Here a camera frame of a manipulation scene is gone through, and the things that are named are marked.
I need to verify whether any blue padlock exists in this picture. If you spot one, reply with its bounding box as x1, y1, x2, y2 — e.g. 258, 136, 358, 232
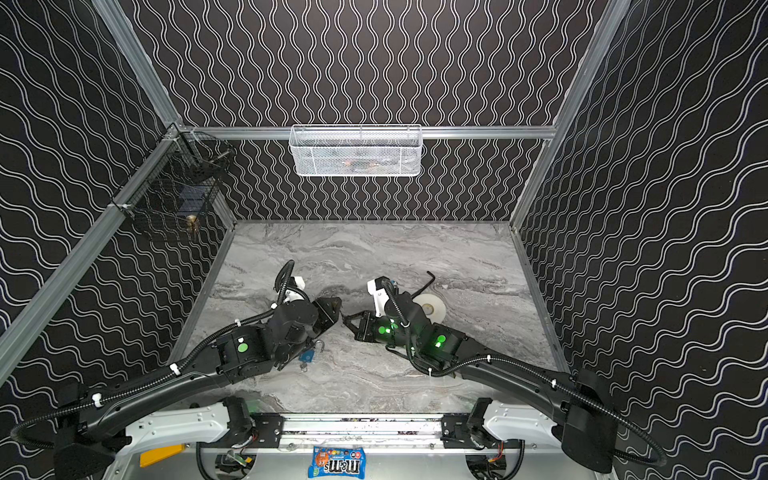
299, 340, 325, 364

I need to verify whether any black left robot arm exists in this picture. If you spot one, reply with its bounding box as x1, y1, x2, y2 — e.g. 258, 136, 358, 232
9, 260, 342, 479

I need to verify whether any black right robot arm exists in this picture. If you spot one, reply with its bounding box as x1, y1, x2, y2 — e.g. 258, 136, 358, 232
342, 277, 669, 474

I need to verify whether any black hex key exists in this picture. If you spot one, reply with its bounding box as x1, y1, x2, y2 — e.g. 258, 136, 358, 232
410, 270, 438, 300

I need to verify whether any white tape roll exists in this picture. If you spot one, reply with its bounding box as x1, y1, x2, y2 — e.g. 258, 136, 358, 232
413, 293, 447, 323

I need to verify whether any blue candy bag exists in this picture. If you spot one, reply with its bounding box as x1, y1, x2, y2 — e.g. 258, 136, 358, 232
308, 446, 367, 479

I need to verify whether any brass object in basket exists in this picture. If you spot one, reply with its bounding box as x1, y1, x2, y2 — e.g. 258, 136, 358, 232
186, 215, 200, 234

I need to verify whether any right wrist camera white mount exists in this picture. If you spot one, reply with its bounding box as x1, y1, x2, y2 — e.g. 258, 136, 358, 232
367, 276, 397, 318

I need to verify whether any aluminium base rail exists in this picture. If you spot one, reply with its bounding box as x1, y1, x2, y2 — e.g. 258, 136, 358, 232
197, 411, 607, 454

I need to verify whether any white wire mesh basket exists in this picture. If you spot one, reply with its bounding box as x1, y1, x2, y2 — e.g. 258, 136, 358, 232
289, 124, 424, 177

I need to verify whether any black wire basket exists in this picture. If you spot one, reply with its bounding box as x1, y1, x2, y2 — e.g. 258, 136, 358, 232
117, 125, 236, 245

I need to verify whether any aluminium corner frame post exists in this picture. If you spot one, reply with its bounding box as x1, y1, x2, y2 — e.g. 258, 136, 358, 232
89, 0, 184, 130

